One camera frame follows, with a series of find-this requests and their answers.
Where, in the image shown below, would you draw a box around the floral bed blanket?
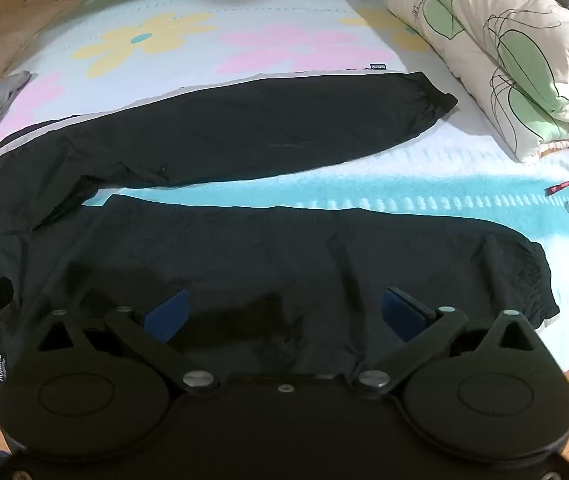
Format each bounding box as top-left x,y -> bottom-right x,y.
0,0 -> 569,411

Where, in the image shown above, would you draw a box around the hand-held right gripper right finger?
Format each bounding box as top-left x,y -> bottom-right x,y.
349,287 -> 547,401

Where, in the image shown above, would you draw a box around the black pants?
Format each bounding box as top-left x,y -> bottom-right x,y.
0,70 -> 561,392

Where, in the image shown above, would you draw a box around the floral cream pillows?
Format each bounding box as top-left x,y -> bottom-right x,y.
385,0 -> 569,164

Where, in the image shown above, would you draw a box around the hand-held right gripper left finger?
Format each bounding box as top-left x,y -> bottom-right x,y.
28,289 -> 222,398

